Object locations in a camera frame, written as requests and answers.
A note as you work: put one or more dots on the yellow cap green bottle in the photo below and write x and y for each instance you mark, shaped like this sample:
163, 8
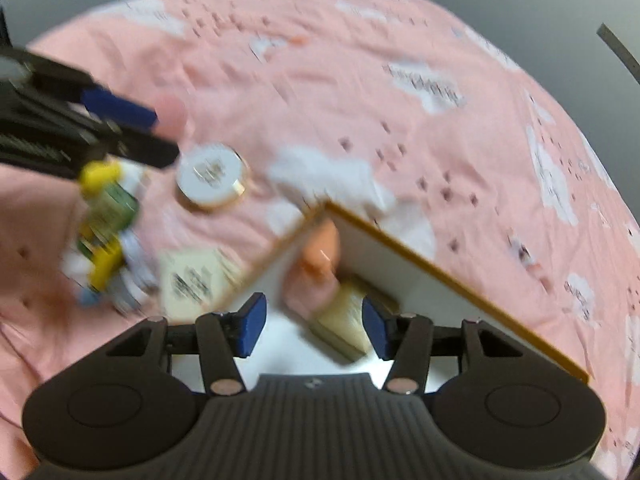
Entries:
111, 192

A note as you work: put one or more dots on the orange white storage box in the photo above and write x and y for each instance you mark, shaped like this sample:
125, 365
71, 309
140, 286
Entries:
286, 348

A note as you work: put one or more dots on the pink patterned bed sheet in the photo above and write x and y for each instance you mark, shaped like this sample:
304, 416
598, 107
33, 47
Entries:
399, 113

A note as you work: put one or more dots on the gold square gift box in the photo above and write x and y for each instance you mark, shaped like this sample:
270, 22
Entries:
339, 323

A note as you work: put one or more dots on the small white cap bottle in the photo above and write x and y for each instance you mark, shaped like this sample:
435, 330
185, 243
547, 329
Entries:
136, 280

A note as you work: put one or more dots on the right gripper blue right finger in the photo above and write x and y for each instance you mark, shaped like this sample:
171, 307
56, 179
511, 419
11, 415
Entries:
374, 321

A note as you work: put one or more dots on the yellow bulb shaped bottle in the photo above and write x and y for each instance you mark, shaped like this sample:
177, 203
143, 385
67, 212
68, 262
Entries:
104, 259

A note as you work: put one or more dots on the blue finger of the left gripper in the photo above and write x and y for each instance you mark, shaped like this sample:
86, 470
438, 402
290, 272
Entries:
143, 148
107, 106

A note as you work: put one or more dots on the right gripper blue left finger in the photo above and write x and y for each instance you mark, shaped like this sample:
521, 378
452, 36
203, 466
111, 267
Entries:
251, 318

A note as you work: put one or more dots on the pink pump lotion bottle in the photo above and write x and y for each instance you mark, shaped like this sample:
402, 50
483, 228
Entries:
311, 282

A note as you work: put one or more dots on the round white gold compact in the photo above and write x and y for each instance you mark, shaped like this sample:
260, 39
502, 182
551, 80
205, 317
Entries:
212, 176

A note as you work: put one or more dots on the cream calligraphy pouch box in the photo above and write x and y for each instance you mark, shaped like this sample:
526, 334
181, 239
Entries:
193, 282

